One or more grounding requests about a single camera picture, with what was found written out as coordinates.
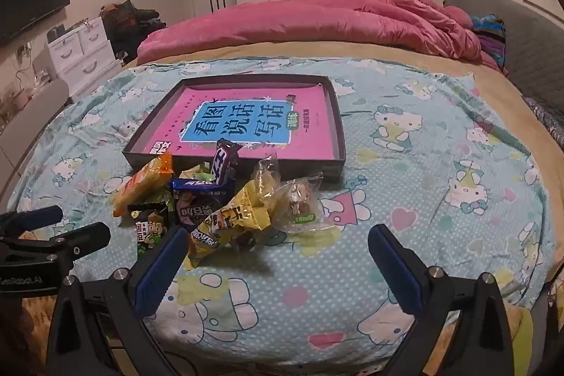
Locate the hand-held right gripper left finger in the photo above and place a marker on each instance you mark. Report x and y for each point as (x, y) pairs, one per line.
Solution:
(158, 270)

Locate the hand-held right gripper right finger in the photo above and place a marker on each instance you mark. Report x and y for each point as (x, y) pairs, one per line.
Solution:
(396, 270)

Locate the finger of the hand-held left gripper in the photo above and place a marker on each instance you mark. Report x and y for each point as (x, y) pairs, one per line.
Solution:
(79, 239)
(35, 218)

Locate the green cartoon snack packet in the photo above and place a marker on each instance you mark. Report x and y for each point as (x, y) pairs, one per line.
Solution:
(152, 228)

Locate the blue round cookie packet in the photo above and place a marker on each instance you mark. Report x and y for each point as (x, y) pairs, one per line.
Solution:
(200, 206)

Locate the orange cracker packet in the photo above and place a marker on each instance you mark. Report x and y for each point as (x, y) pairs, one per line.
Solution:
(143, 184)

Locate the yellow snack packet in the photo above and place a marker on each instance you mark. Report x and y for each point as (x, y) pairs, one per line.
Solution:
(233, 217)

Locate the dark chocolate cake packet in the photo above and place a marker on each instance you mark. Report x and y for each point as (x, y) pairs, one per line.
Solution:
(246, 240)

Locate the dark blue snack packet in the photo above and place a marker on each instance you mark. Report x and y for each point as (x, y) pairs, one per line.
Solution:
(198, 185)

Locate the light green snack packet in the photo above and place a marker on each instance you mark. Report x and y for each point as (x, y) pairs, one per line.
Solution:
(194, 172)

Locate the clear green-label snack packet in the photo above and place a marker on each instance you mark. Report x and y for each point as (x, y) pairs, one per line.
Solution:
(299, 204)

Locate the brown chocolate bar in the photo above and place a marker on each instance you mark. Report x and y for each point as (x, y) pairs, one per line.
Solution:
(224, 162)

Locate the shallow grey cardboard box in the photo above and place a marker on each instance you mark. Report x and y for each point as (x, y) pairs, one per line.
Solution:
(308, 170)

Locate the clear flaky pastry packet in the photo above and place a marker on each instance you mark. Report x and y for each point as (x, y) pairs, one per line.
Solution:
(266, 180)

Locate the white chair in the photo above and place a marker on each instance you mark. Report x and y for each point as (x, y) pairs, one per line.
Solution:
(31, 129)

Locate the cat-printed blue blanket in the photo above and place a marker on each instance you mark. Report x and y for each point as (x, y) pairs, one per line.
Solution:
(440, 182)

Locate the white drawer chest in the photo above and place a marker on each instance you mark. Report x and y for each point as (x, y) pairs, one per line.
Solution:
(83, 54)

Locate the pink book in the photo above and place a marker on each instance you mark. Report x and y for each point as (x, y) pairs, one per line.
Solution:
(264, 107)

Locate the pile of dark bags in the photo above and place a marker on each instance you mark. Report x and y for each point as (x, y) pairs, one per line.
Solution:
(127, 23)

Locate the black television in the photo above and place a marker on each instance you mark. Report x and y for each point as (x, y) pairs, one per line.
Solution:
(35, 1)

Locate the striped colourful pillow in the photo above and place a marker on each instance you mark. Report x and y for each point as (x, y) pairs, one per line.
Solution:
(489, 37)

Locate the grey quilted headboard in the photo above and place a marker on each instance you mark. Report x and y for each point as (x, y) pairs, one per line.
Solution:
(528, 50)

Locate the pink duvet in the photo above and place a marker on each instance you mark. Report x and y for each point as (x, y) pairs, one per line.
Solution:
(308, 19)

